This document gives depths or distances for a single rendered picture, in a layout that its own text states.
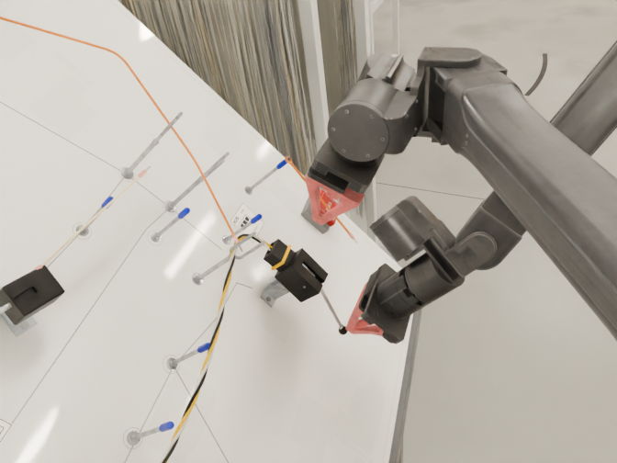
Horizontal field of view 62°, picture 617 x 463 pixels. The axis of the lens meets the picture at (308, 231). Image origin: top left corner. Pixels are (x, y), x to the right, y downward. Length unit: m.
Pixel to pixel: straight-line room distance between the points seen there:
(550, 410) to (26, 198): 1.72
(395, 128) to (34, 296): 0.36
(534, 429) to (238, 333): 1.38
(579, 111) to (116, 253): 0.55
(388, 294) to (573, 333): 1.57
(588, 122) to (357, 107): 0.26
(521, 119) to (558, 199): 0.10
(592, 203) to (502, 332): 1.81
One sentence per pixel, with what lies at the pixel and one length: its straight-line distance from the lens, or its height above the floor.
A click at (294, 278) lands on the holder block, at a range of 0.72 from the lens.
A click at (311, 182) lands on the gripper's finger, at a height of 1.34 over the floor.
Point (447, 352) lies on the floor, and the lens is 2.06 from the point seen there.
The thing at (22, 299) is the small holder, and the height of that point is 1.34.
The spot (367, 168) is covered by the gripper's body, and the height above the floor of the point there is 1.34.
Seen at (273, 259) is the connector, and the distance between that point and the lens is 0.71.
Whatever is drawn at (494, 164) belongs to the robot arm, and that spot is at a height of 1.44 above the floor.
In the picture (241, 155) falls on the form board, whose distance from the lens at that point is 0.88.
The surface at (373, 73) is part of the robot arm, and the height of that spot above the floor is 1.46.
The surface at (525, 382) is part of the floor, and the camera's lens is 2.03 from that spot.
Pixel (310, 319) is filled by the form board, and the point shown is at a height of 1.04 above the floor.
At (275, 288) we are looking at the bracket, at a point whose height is 1.12.
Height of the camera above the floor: 1.67
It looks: 41 degrees down
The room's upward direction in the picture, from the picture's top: 9 degrees counter-clockwise
